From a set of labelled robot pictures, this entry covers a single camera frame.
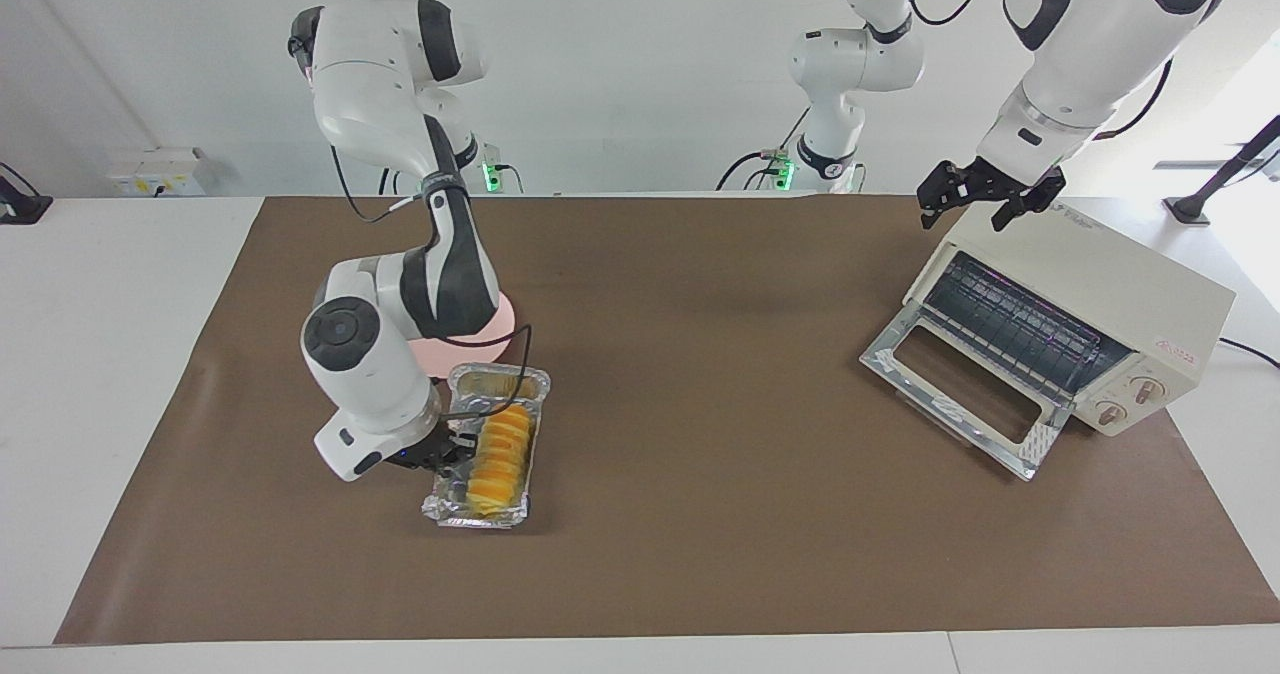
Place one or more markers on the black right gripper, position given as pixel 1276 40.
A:
pixel 435 451

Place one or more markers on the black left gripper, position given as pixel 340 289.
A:
pixel 1015 189

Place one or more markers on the sliced yellow bread loaf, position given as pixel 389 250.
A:
pixel 500 459

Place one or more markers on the aluminium foil tray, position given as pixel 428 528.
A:
pixel 445 506

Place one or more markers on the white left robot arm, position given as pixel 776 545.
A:
pixel 1100 34

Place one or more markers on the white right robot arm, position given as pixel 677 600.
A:
pixel 370 364

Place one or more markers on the cream toaster oven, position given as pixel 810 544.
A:
pixel 1100 264

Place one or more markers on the silver glass oven door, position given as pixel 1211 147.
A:
pixel 960 384

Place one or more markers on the cream oven knob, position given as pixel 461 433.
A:
pixel 1110 414
pixel 1148 389

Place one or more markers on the pink round plate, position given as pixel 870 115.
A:
pixel 470 354

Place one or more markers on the black stand with pole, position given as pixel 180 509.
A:
pixel 1220 179

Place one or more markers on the brown paper table mat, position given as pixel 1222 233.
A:
pixel 700 514

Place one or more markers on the small black stand foot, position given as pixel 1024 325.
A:
pixel 20 206

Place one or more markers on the white wall power socket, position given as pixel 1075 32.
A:
pixel 150 174

